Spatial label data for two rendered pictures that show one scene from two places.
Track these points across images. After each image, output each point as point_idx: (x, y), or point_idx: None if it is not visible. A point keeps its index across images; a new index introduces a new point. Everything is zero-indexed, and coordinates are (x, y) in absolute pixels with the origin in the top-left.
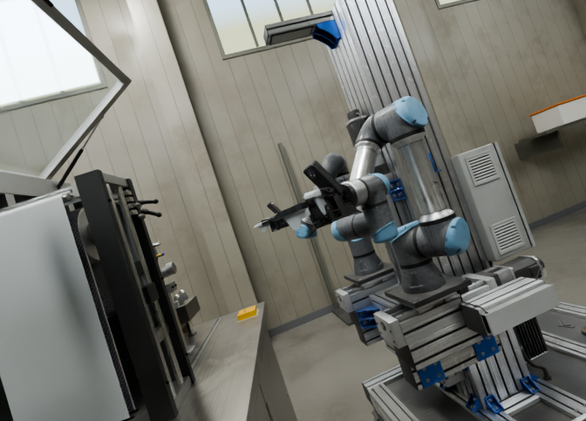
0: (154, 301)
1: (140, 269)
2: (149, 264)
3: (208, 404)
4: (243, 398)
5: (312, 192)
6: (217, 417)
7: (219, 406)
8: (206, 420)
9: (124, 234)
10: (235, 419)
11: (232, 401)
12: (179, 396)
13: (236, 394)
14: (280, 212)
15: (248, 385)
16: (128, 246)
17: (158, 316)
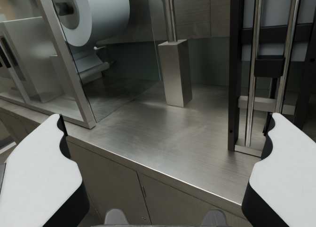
0: (265, 77)
1: (278, 37)
2: (311, 33)
3: (223, 166)
4: (199, 183)
5: (30, 134)
6: (194, 166)
7: (209, 170)
8: (200, 161)
9: None
10: (179, 172)
11: (206, 177)
12: (248, 149)
13: (213, 182)
14: (272, 121)
15: (218, 192)
16: (258, 8)
17: (277, 92)
